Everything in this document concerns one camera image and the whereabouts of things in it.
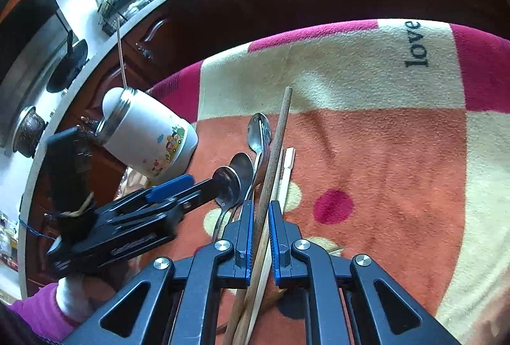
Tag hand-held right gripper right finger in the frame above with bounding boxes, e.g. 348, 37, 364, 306
268, 201, 463, 345

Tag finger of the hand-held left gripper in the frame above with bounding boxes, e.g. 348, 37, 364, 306
97, 178, 220, 235
113, 174, 196, 211

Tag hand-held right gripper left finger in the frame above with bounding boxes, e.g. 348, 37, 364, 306
52, 200, 256, 345

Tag metal spoon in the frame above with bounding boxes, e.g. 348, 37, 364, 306
211, 167, 242, 242
239, 113, 272, 210
229, 153, 256, 210

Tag light wooden chopstick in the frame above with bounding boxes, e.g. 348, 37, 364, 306
117, 18, 129, 89
239, 147, 298, 345
233, 147, 285, 345

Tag white cartoon print cup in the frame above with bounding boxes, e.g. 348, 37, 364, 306
96, 87, 199, 179

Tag dark brown chopstick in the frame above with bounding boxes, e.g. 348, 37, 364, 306
221, 86, 293, 345

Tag person's left forearm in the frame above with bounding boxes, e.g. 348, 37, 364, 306
8, 275, 100, 343

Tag person's left hand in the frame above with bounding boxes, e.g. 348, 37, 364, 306
85, 255, 138, 310

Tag kitchen countertop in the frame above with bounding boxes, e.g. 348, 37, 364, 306
18, 0, 283, 298

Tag condiment jars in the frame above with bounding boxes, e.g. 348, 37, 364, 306
0, 210, 20, 275

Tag brown clay pot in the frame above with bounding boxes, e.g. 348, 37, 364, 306
13, 106, 47, 159

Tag wooden base cabinets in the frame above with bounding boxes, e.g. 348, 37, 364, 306
30, 0, 499, 290

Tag black wok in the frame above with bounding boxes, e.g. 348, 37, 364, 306
46, 30, 89, 94

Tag gas stove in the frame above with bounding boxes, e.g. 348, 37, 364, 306
0, 14, 76, 155

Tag printed blanket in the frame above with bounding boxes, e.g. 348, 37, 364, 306
145, 18, 510, 345

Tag range hood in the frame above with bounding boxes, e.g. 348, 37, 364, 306
0, 0, 66, 83

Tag beige string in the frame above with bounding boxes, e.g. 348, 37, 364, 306
60, 191, 95, 219

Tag black wire dish rack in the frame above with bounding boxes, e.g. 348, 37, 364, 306
96, 0, 157, 37

